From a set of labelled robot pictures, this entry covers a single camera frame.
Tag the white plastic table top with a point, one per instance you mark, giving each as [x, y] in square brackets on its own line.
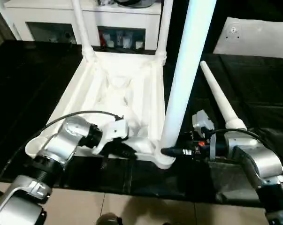
[89, 89]

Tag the white plastic table leg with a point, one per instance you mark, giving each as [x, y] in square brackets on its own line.
[164, 30]
[185, 70]
[82, 28]
[221, 96]

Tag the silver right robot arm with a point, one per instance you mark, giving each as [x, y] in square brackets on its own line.
[265, 161]

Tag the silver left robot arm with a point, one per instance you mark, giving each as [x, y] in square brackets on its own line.
[61, 145]

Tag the black work mat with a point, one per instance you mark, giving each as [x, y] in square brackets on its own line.
[249, 93]

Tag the black box with gold label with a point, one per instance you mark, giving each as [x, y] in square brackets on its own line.
[222, 9]

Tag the grey helmet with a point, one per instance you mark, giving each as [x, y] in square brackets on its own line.
[134, 2]

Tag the white glass-door cabinet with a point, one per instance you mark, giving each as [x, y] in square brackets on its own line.
[49, 14]

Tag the grey curtain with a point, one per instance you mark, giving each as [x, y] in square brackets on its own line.
[0, 32]

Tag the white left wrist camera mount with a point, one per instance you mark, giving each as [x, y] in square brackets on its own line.
[115, 130]

